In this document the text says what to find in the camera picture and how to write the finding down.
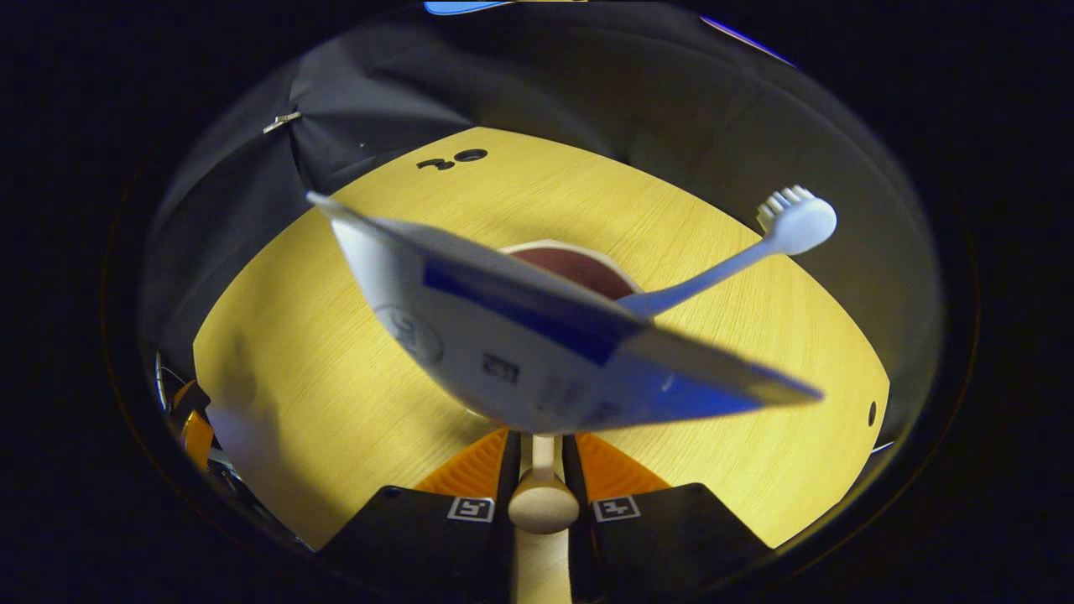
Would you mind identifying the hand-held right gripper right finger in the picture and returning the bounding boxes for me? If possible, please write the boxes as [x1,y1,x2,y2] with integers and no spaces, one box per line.
[566,430,773,604]

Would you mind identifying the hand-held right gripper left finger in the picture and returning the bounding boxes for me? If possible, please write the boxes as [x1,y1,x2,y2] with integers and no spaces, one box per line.
[323,426,515,604]

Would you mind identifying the beige cup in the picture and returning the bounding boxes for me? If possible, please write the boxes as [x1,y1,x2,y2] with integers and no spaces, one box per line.
[466,239,643,604]

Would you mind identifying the white toothpaste tube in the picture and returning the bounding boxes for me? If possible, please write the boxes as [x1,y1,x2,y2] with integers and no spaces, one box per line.
[306,191,825,435]

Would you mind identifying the pale blue toothbrush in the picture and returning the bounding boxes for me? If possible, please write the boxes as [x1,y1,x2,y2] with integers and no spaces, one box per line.
[617,185,838,320]

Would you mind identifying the wooden desktop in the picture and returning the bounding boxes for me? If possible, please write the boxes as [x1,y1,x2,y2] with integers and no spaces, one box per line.
[193,126,890,550]

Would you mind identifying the black backdrop cloth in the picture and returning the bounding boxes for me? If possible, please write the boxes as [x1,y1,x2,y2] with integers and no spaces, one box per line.
[138,0,945,437]

